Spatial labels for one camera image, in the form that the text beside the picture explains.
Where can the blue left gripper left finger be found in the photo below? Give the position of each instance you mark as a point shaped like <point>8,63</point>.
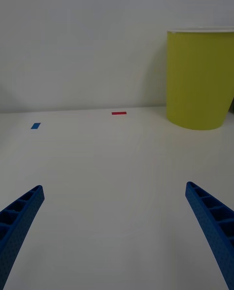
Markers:
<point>17,226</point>

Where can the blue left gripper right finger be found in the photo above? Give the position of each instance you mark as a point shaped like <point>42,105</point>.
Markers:
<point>214,224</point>

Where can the yellow-green plastic bin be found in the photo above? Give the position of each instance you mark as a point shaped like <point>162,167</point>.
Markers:
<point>200,80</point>

